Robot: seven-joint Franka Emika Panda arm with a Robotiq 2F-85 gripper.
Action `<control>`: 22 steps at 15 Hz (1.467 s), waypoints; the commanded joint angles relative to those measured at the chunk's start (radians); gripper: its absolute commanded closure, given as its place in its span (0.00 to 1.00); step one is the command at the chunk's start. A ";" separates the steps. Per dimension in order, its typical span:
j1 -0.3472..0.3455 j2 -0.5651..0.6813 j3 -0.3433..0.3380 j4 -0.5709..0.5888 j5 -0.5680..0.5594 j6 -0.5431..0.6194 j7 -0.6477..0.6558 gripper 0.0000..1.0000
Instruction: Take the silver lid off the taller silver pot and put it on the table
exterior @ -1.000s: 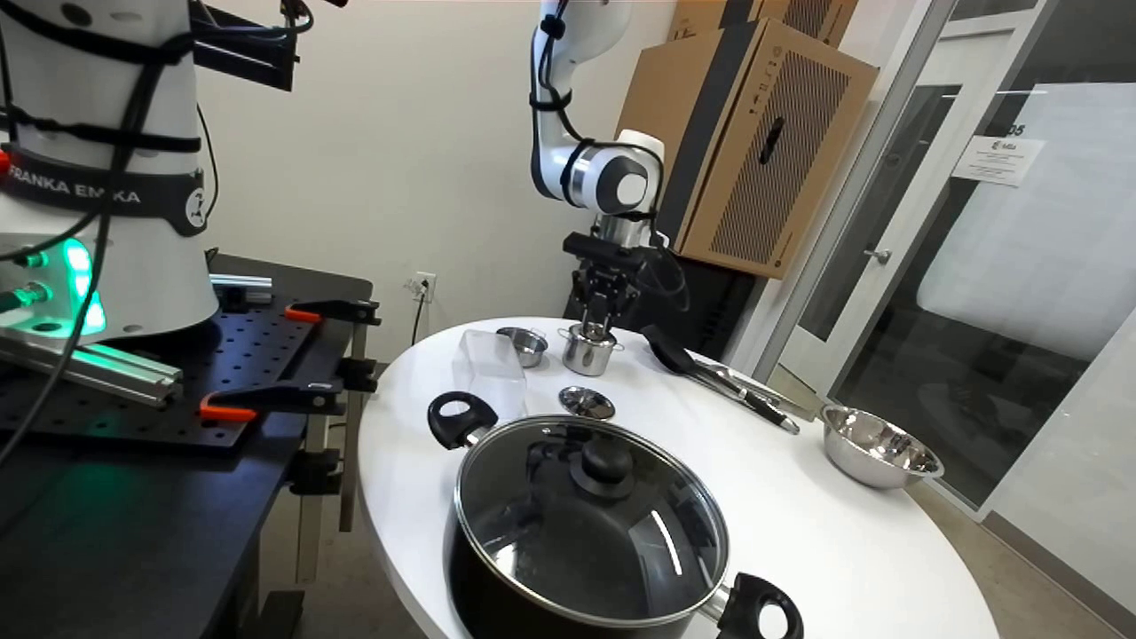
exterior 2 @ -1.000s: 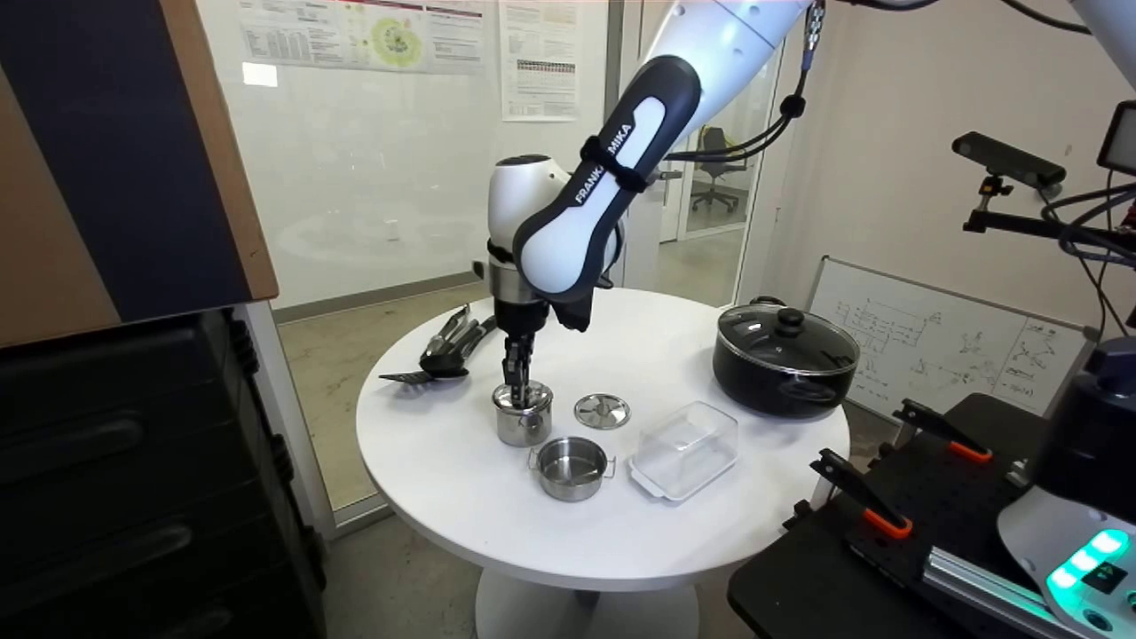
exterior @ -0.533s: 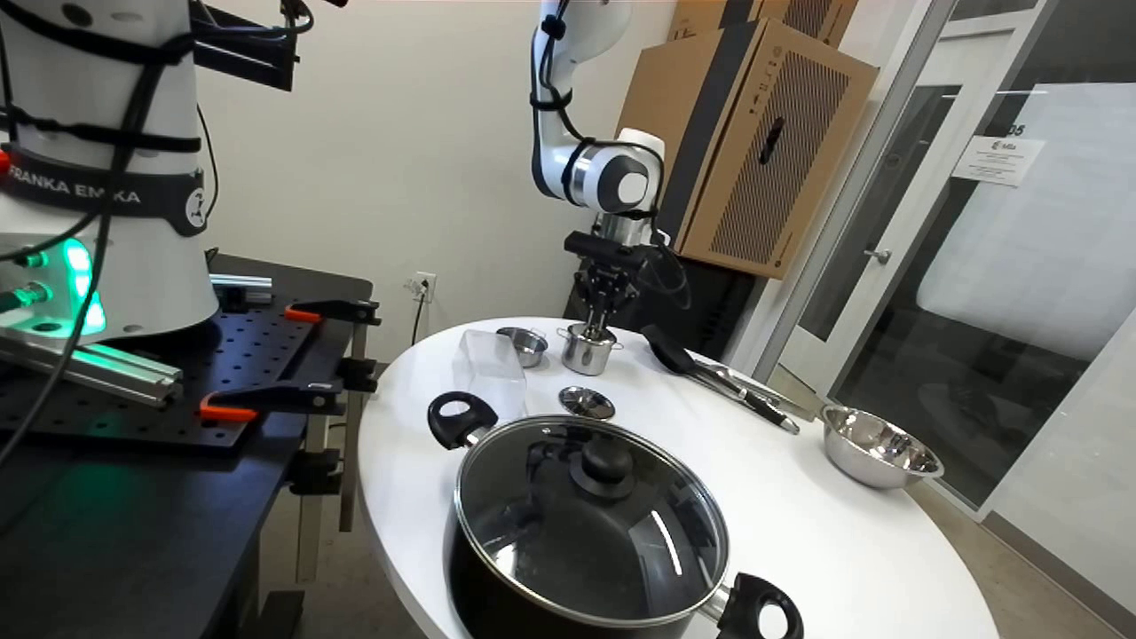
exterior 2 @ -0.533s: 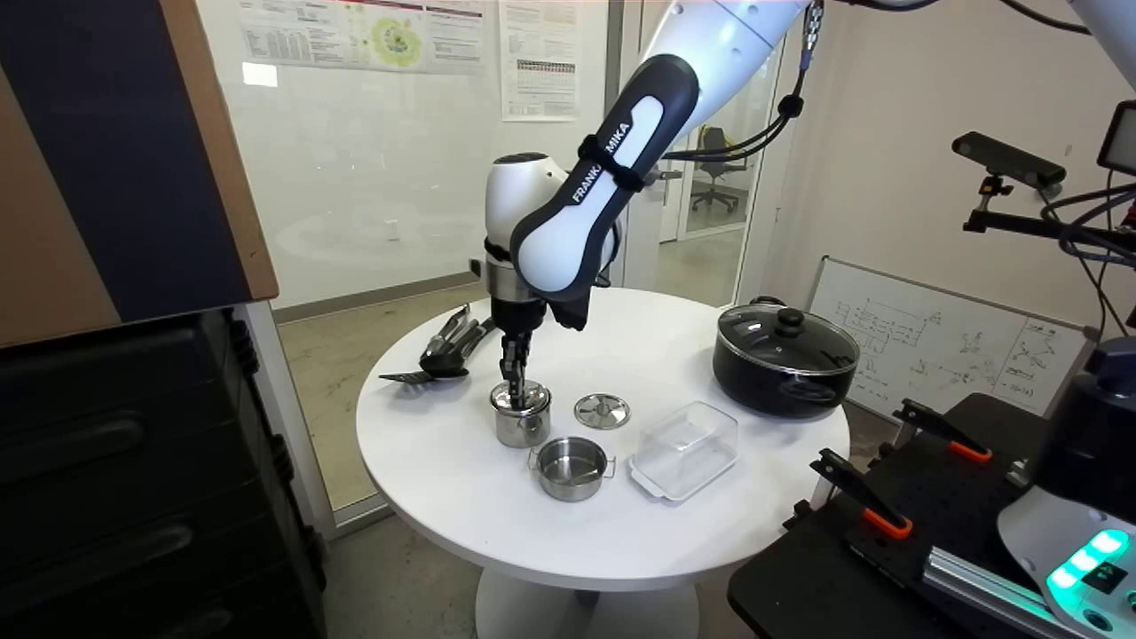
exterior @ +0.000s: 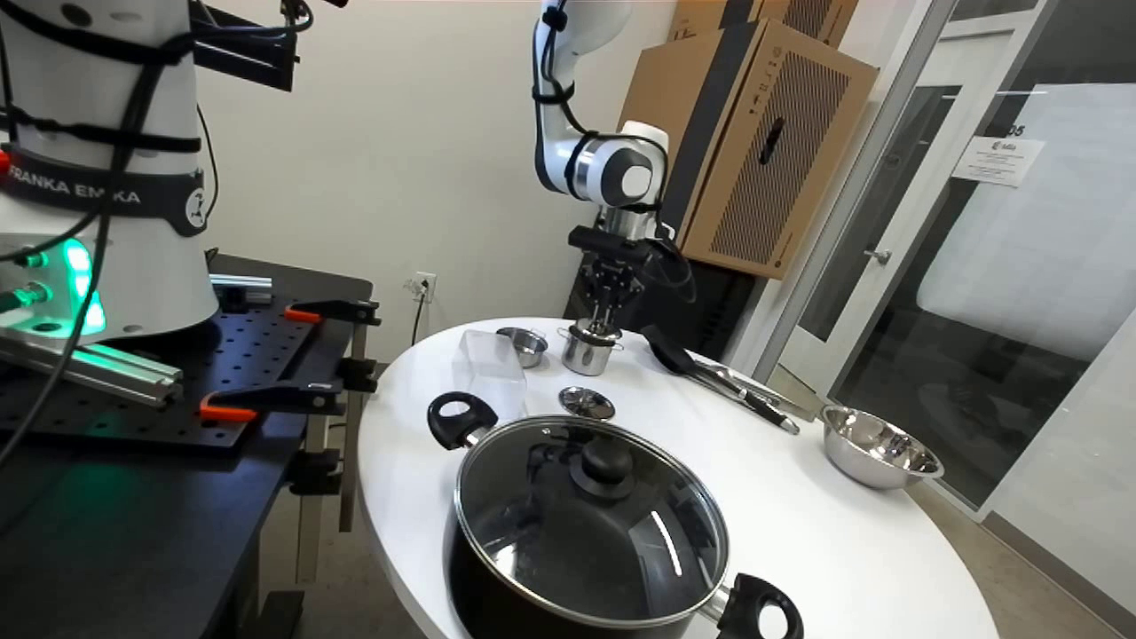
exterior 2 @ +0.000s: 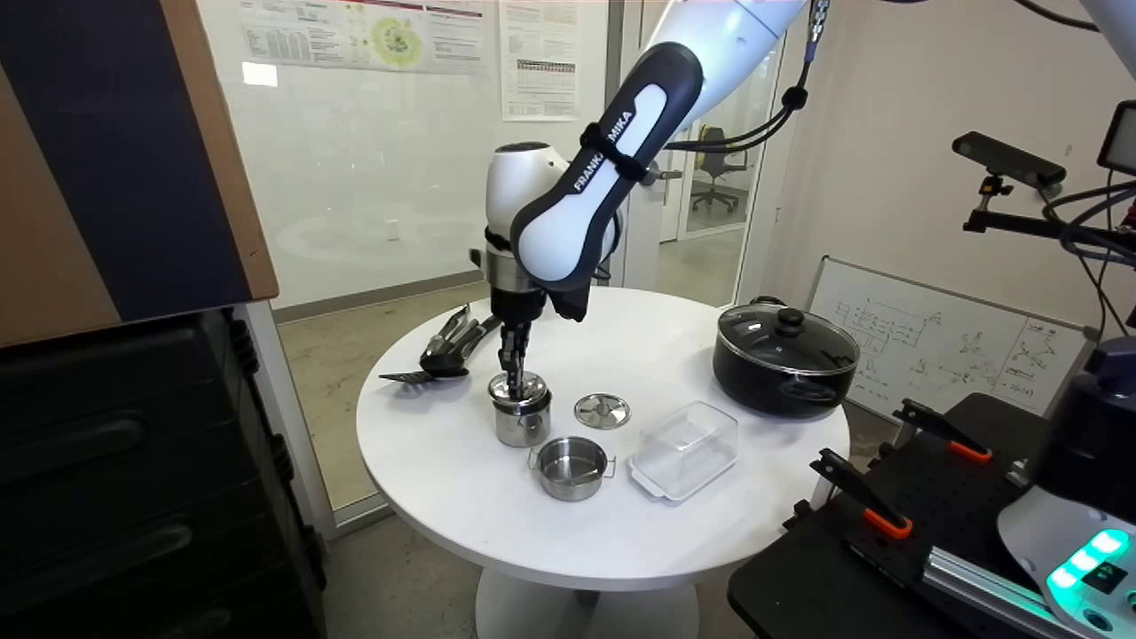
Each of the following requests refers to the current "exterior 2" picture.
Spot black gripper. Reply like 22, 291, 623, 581
487, 282, 554, 383

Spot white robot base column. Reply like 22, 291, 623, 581
993, 333, 1136, 639

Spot taller silver pot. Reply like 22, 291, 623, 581
487, 383, 558, 450

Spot shorter silver pot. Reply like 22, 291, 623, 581
527, 429, 623, 504

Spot large black cooking pot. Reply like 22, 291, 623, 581
711, 291, 867, 423

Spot glass lid black knob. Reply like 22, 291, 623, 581
714, 299, 862, 377

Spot black silver kitchen tongs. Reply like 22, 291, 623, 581
376, 301, 502, 391

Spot clear plastic container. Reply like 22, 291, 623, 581
623, 396, 747, 508

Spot black office chair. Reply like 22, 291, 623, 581
689, 121, 758, 218

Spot white paper notice sheet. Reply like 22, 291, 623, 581
493, 0, 587, 125

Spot wide poster on glass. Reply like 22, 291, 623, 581
232, 0, 489, 76

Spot black breadboard work table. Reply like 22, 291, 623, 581
725, 388, 1136, 639

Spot black drawer cabinet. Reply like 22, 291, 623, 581
0, 306, 331, 639

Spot white whiteboard with writing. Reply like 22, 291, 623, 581
808, 253, 1095, 427

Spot large brown cardboard box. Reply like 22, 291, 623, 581
0, 0, 285, 353

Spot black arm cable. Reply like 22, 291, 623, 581
656, 0, 835, 157

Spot black orange-handled clamp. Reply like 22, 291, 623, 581
893, 394, 999, 468
808, 443, 921, 545

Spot aluminium extrusion rail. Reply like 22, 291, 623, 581
921, 544, 1075, 639

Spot black camera on stand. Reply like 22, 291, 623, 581
947, 126, 1136, 266

